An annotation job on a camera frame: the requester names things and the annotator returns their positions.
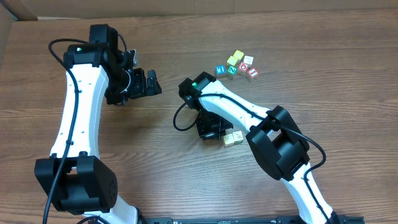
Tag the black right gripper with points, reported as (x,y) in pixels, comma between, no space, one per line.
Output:
(209,131)

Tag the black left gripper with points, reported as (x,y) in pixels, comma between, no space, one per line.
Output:
(140,88)

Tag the yellow G letter block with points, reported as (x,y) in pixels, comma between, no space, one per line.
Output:
(228,140)

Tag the yellow S letter block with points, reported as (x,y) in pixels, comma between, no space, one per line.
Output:
(238,137)

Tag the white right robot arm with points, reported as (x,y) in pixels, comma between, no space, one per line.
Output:
(276,142)

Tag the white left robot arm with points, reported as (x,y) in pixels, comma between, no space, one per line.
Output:
(98,70)

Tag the blue letter block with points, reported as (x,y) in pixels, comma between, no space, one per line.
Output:
(220,71)

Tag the green Z letter block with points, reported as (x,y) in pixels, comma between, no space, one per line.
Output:
(232,71)

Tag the red picture block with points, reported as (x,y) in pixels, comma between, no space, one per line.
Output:
(242,68)

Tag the red I letter block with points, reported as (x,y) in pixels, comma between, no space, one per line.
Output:
(252,74)

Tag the yellow block near cluster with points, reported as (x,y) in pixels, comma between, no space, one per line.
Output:
(232,61)

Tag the yellow block cluster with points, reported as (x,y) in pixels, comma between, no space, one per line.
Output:
(238,55)
(232,61)

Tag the yellow block far cluster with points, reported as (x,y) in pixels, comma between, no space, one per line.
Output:
(238,55)

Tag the white picture block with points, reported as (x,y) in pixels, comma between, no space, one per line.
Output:
(248,60)

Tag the cardboard box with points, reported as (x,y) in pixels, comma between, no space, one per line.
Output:
(27,10)

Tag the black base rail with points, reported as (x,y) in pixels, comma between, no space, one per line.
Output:
(278,220)

